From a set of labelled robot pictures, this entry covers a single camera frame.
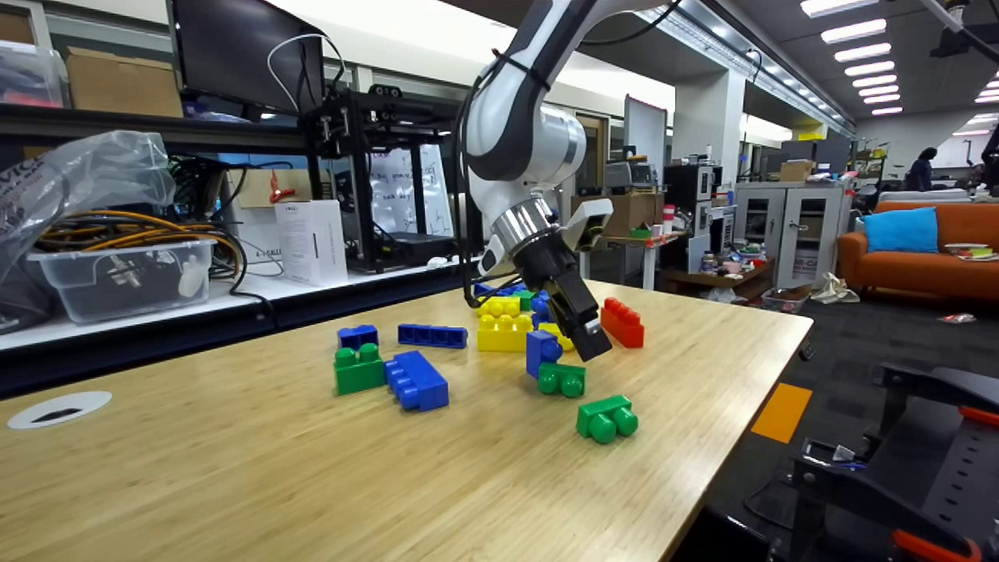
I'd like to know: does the grey storage box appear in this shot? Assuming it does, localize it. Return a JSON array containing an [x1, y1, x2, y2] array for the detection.
[[0, 39, 64, 109]]

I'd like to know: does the black frame 3D printer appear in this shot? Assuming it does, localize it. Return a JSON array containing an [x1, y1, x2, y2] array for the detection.
[[300, 86, 484, 273]]

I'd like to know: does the red small object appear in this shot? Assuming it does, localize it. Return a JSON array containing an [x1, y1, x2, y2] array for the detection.
[[265, 168, 300, 205]]

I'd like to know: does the white shelf board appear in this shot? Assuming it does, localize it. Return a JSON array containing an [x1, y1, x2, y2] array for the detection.
[[0, 258, 476, 356]]

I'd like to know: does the narrow yellow toy block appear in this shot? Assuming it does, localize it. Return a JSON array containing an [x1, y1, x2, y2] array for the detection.
[[475, 317, 537, 356]]

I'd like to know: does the brown cardboard box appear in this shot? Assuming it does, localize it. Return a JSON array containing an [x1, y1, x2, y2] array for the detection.
[[63, 48, 186, 123], [601, 189, 669, 241]]

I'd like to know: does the black shelf board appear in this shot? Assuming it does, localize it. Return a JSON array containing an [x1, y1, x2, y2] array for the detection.
[[0, 103, 316, 150]]

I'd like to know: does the red toy block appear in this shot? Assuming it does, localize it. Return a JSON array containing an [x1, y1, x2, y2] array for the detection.
[[599, 297, 647, 352]]

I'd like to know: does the white cardboard box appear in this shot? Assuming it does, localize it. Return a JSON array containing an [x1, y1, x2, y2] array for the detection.
[[271, 195, 350, 288]]

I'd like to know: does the long blue toy block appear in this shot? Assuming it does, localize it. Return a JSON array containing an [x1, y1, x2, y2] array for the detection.
[[384, 349, 456, 415]]

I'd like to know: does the black metal stand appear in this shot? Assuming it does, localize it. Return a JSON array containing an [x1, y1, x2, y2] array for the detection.
[[775, 362, 999, 562]]

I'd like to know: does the orange sofa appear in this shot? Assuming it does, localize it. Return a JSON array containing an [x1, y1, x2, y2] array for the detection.
[[835, 201, 999, 306]]

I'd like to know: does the person in dark clothes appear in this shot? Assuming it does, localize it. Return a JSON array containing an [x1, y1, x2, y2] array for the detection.
[[903, 142, 939, 193]]

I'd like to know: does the small white side table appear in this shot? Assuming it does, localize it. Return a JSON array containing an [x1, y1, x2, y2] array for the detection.
[[605, 228, 693, 292]]

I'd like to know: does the yellow cable bundle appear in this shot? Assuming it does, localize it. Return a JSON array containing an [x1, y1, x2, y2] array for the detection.
[[37, 205, 225, 258]]

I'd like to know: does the blue cushion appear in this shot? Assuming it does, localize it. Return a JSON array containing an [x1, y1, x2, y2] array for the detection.
[[858, 205, 941, 255]]

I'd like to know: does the orange floor marker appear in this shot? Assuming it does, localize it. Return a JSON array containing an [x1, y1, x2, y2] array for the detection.
[[750, 380, 813, 449]]

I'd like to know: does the black monitor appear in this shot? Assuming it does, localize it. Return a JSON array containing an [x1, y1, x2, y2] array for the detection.
[[167, 0, 327, 119]]

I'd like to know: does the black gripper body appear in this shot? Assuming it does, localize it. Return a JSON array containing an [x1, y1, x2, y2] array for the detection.
[[508, 228, 586, 306]]

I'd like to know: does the white cabinet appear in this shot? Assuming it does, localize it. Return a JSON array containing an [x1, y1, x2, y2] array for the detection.
[[731, 181, 852, 297]]

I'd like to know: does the clear plastic bag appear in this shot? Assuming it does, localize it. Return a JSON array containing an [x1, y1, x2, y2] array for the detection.
[[0, 127, 182, 315]]

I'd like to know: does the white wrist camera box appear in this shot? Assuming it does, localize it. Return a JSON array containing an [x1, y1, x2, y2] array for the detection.
[[559, 195, 617, 255]]

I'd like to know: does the white table cable grommet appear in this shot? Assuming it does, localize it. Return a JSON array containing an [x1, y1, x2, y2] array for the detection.
[[4, 389, 116, 433]]

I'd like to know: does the orange clamp handle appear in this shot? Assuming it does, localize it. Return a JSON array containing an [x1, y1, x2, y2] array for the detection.
[[886, 523, 985, 562], [954, 403, 999, 433]]

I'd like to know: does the clear plastic storage bin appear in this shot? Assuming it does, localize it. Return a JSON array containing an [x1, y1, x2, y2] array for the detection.
[[26, 238, 217, 329]]

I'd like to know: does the small blue toy block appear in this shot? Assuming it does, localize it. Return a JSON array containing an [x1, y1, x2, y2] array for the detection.
[[334, 321, 379, 352]]

